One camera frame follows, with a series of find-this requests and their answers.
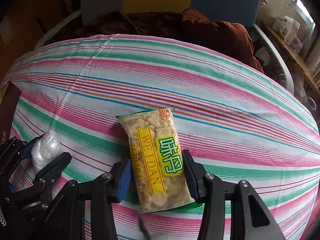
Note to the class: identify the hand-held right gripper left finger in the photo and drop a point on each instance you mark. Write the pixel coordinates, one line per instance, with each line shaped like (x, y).
(123, 182)

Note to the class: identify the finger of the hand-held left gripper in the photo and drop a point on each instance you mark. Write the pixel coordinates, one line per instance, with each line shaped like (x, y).
(15, 152)
(53, 166)

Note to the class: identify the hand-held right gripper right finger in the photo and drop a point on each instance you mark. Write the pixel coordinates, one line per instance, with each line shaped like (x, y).
(193, 187)

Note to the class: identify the green white small pack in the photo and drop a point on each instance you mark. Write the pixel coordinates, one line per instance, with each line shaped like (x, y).
(47, 146)

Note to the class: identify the yellow green snack packet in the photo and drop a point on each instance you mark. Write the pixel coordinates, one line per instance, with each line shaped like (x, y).
(155, 160)

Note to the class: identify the gold cardboard box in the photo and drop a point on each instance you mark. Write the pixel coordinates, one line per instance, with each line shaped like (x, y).
(8, 110)

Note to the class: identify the wooden wardrobe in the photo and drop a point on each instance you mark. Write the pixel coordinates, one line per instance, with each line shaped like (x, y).
(27, 17)

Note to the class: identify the maroon blanket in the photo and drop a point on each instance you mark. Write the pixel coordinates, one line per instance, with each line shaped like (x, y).
(162, 25)

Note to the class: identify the wooden side table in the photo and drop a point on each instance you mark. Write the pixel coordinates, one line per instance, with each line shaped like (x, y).
(302, 62)

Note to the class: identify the purple box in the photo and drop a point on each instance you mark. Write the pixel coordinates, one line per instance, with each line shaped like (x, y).
(296, 43)

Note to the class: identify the small white box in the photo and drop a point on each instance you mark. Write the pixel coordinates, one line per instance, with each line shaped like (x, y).
(277, 25)

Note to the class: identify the large white printed box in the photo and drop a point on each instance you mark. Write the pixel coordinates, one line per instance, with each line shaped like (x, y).
(291, 28)

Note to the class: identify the white bed rail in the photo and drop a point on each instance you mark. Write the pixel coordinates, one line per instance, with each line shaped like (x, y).
(55, 30)

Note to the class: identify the grey bed rail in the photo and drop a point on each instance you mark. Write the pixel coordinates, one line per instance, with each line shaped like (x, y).
(275, 52)

